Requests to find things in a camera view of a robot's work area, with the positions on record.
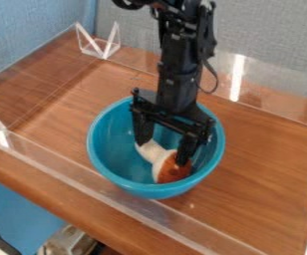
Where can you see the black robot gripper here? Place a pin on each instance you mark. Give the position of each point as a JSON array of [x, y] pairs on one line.
[[172, 108]]

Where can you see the brown and white toy mushroom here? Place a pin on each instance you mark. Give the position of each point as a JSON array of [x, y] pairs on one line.
[[167, 170]]

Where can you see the blue plastic bowl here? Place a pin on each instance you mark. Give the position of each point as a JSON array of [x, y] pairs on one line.
[[113, 155]]

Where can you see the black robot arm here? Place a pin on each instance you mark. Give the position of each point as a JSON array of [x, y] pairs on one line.
[[187, 43]]

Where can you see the clear acrylic table barrier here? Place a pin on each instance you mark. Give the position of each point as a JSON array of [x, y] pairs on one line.
[[247, 210]]

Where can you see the white power strip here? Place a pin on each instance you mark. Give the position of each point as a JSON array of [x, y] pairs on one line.
[[69, 241]]

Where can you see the clear acrylic corner bracket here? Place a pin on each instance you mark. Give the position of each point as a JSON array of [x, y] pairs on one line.
[[99, 47]]

